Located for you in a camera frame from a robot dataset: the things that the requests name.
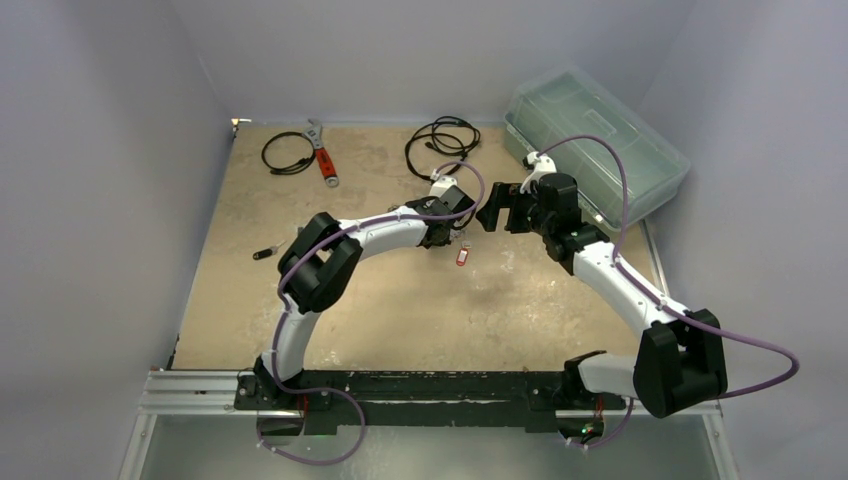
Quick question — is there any red tagged key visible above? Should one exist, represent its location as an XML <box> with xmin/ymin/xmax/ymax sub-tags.
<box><xmin>456</xmin><ymin>241</ymin><xmax>471</xmax><ymax>267</ymax></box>

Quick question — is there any large metal keyring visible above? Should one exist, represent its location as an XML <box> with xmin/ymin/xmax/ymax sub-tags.
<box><xmin>404</xmin><ymin>196</ymin><xmax>474</xmax><ymax>249</ymax></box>

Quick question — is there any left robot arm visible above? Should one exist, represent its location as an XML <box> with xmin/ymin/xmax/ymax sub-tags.
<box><xmin>254</xmin><ymin>186</ymin><xmax>477</xmax><ymax>409</ymax></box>

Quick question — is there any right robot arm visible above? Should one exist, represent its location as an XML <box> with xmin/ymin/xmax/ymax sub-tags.
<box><xmin>475</xmin><ymin>173</ymin><xmax>728</xmax><ymax>418</ymax></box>

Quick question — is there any clear plastic storage box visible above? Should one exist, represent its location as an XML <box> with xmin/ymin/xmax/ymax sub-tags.
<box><xmin>504</xmin><ymin>65</ymin><xmax>691</xmax><ymax>231</ymax></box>

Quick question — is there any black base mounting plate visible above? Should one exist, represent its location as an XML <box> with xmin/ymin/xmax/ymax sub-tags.
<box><xmin>235</xmin><ymin>370</ymin><xmax>626</xmax><ymax>435</ymax></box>

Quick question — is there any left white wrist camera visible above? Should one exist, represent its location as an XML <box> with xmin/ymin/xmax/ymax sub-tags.
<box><xmin>429</xmin><ymin>169</ymin><xmax>458</xmax><ymax>198</ymax></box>

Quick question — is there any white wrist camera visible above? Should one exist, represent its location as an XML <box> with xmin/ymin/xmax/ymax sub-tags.
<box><xmin>429</xmin><ymin>169</ymin><xmax>458</xmax><ymax>198</ymax></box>
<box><xmin>520</xmin><ymin>151</ymin><xmax>557</xmax><ymax>194</ymax></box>

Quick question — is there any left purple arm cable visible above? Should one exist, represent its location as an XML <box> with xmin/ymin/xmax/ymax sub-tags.
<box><xmin>270</xmin><ymin>160</ymin><xmax>487</xmax><ymax>392</ymax></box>

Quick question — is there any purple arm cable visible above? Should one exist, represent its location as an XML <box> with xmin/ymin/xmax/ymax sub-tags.
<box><xmin>529</xmin><ymin>135</ymin><xmax>801</xmax><ymax>402</ymax></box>
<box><xmin>270</xmin><ymin>160</ymin><xmax>487</xmax><ymax>392</ymax></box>

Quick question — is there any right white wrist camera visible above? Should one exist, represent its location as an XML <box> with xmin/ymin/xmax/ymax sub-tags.
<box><xmin>520</xmin><ymin>151</ymin><xmax>557</xmax><ymax>194</ymax></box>

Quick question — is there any black coiled cable centre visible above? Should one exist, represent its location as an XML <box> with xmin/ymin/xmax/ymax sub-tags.
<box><xmin>404</xmin><ymin>116</ymin><xmax>482</xmax><ymax>182</ymax></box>

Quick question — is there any black coiled cable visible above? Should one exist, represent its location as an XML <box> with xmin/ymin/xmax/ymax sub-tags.
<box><xmin>404</xmin><ymin>116</ymin><xmax>482</xmax><ymax>182</ymax></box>
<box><xmin>260</xmin><ymin>130</ymin><xmax>317</xmax><ymax>177</ymax></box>

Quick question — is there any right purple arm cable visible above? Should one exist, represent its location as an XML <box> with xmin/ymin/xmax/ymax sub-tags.
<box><xmin>529</xmin><ymin>135</ymin><xmax>801</xmax><ymax>402</ymax></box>

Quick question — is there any black coiled cable left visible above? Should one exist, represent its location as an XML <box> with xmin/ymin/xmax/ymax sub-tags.
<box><xmin>260</xmin><ymin>130</ymin><xmax>317</xmax><ymax>177</ymax></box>

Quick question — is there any red handled adjustable wrench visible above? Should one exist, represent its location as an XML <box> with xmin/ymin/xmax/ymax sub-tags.
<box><xmin>304</xmin><ymin>119</ymin><xmax>339</xmax><ymax>188</ymax></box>

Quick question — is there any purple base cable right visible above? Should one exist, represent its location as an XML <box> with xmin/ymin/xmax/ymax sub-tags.
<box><xmin>566</xmin><ymin>397</ymin><xmax>637</xmax><ymax>452</ymax></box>

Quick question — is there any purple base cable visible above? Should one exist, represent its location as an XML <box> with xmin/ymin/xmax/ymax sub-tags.
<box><xmin>566</xmin><ymin>397</ymin><xmax>637</xmax><ymax>452</ymax></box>
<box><xmin>255</xmin><ymin>386</ymin><xmax>368</xmax><ymax>466</ymax></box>

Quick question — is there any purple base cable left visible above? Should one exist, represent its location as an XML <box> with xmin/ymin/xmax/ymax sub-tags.
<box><xmin>255</xmin><ymin>386</ymin><xmax>368</xmax><ymax>466</ymax></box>

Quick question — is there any aluminium frame rail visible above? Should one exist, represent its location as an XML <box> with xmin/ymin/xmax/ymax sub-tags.
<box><xmin>137</xmin><ymin>369</ymin><xmax>723</xmax><ymax>419</ymax></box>

